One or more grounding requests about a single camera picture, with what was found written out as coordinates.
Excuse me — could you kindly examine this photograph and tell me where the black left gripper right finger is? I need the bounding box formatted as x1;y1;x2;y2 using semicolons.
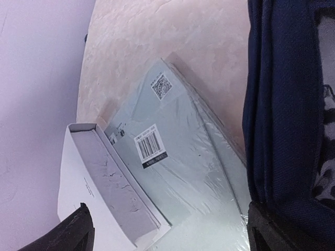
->
248;201;334;251

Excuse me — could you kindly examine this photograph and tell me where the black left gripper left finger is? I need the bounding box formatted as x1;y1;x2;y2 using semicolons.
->
20;203;95;251

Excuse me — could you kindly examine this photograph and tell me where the white barcode book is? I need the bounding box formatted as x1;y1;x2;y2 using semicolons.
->
57;123;171;250

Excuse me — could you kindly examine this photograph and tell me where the navy blue student backpack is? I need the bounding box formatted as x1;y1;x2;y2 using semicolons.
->
242;1;334;245

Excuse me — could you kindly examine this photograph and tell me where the pale green thin book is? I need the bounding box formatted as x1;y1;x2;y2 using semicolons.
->
105;60;250;250
167;61;251;214

